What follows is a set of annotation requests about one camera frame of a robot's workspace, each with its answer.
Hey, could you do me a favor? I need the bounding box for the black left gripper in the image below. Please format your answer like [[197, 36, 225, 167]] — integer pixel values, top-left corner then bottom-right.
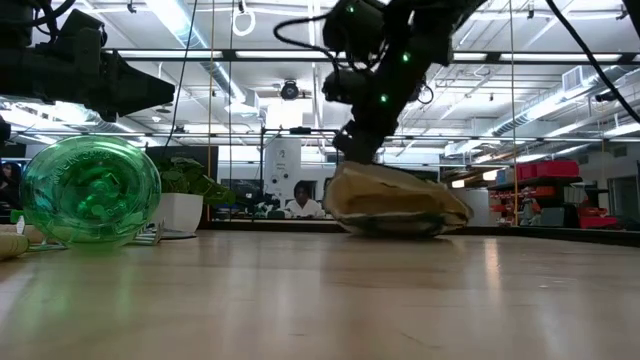
[[0, 42, 176, 124]]

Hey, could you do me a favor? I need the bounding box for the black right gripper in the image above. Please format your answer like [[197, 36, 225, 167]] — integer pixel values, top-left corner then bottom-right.
[[332, 119, 396, 166]]

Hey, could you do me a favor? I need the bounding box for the beige green-trimmed gardening bag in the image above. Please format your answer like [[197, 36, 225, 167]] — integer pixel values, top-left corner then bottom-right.
[[322, 160, 474, 239]]

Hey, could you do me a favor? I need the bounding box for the green transparent plastic bottle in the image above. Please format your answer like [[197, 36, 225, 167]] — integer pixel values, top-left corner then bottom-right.
[[9, 135, 162, 250]]

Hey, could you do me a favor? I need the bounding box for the person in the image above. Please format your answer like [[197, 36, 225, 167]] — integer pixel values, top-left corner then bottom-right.
[[284, 180, 326, 219], [0, 162, 24, 211]]

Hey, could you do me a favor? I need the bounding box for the green plant in white pot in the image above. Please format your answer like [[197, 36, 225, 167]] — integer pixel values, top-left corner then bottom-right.
[[148, 156, 237, 237]]

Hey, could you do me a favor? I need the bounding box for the black rack with small bins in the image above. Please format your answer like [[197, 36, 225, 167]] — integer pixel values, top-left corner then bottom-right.
[[487, 159, 624, 231]]

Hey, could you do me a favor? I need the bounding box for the red plastic storage bin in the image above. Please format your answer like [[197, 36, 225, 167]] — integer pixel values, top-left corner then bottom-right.
[[516, 159, 581, 182]]

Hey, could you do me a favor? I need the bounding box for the thin black hanging cable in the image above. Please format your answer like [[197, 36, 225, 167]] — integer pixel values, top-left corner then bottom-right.
[[162, 0, 200, 151]]

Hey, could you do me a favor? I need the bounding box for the round black ceiling camera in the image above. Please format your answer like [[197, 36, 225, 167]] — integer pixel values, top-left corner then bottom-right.
[[279, 79, 300, 101]]

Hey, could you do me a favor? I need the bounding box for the white cable ring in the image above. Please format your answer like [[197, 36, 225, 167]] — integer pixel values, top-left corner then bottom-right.
[[232, 0, 257, 38]]

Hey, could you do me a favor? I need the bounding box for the black overhead frame bar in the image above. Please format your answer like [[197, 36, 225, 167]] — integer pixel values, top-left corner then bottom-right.
[[102, 48, 640, 65]]

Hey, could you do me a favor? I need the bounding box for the wooden handled metal hand rake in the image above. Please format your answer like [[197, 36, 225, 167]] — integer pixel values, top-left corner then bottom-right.
[[0, 214, 71, 261]]

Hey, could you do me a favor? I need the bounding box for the black aluminium table frame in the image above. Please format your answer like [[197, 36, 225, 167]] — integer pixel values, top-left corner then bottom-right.
[[197, 218, 640, 249]]

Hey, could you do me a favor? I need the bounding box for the thick black cable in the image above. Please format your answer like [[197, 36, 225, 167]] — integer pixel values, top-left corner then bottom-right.
[[544, 0, 640, 124]]

